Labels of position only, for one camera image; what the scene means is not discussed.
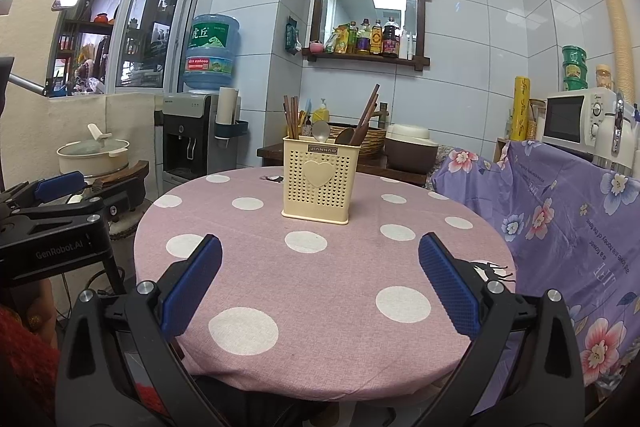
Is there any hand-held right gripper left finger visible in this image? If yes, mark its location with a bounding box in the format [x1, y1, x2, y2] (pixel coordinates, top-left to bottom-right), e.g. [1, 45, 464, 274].
[55, 233, 231, 427]

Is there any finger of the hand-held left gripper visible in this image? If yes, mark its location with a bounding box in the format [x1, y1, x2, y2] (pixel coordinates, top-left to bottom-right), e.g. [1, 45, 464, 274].
[10, 189, 133, 223]
[0, 171, 86, 210]

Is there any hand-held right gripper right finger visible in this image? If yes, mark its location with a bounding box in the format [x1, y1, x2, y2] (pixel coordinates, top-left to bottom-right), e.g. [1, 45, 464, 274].
[415, 232, 586, 427]

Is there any cream plastic utensil basket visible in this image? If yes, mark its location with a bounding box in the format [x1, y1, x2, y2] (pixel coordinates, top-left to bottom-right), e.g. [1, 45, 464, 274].
[281, 136, 362, 226]

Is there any person's left forearm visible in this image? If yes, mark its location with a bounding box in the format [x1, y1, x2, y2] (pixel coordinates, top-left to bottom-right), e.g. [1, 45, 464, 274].
[0, 279, 63, 427]

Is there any white pot with lid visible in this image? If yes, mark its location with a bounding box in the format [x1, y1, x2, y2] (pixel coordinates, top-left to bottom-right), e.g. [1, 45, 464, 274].
[56, 123, 131, 178]

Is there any round fringed stool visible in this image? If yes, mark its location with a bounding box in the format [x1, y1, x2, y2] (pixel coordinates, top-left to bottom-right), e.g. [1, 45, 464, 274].
[109, 206, 147, 242]

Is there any dark wooden stool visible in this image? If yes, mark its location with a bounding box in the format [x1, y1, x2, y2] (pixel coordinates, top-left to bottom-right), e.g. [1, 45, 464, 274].
[92, 160, 151, 215]

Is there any pink polka dot tablecloth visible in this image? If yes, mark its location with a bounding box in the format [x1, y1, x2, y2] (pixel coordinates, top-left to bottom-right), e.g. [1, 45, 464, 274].
[133, 167, 517, 403]

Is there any grey water dispenser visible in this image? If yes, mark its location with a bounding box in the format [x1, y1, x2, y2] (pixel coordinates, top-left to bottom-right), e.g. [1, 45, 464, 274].
[161, 93, 236, 185]

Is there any purple floral cloth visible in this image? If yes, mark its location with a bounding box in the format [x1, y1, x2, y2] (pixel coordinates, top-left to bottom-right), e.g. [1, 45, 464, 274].
[431, 139, 640, 388]

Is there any brown and white rice cooker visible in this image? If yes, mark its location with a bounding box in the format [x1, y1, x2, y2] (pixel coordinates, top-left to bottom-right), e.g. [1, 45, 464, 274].
[384, 123, 441, 174]

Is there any sliding window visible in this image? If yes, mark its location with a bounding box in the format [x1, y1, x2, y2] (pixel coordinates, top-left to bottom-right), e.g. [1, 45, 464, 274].
[42, 0, 206, 98]

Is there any dark wooden side table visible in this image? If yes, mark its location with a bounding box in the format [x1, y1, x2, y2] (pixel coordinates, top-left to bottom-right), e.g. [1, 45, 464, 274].
[256, 144, 428, 185]

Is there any woven basket basin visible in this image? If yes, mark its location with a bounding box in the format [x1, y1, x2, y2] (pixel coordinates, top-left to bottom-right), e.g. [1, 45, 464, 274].
[327, 122, 388, 159]

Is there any blue and white cup holder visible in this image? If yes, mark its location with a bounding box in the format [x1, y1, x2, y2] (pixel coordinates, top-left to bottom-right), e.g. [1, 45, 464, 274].
[215, 119, 249, 142]

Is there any white paper cup tube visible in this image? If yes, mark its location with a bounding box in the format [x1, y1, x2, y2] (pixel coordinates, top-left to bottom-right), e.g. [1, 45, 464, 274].
[218, 87, 240, 128]

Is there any glass jar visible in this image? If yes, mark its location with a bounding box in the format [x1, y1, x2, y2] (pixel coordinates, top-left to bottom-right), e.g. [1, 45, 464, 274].
[527, 99, 547, 140]

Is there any yellow wrap roll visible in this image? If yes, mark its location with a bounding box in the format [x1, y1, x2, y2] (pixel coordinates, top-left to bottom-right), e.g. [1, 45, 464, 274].
[511, 76, 531, 142]

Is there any blue water jug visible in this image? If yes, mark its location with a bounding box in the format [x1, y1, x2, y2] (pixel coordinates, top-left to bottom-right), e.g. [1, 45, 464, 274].
[181, 13, 241, 95]

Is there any white microwave oven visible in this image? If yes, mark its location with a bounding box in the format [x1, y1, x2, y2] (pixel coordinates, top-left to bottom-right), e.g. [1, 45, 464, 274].
[542, 88, 618, 152]

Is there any row of condiment bottles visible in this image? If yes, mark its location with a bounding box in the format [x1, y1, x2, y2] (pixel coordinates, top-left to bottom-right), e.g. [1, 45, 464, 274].
[324, 17, 415, 60]

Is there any yellow glass mug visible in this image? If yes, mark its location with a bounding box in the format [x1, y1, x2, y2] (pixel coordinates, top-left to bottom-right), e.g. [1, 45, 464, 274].
[595, 64, 615, 92]

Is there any wooden framed mirror shelf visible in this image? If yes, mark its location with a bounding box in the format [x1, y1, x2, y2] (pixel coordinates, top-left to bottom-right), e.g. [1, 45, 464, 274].
[301, 0, 432, 72]

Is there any stack of yellow paper cups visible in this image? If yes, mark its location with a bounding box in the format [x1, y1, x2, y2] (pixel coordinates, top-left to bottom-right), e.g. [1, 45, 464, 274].
[599, 0, 636, 95]

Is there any green wall-hung packet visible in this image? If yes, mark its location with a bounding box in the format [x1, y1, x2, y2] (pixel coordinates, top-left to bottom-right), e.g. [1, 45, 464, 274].
[285, 15, 302, 54]

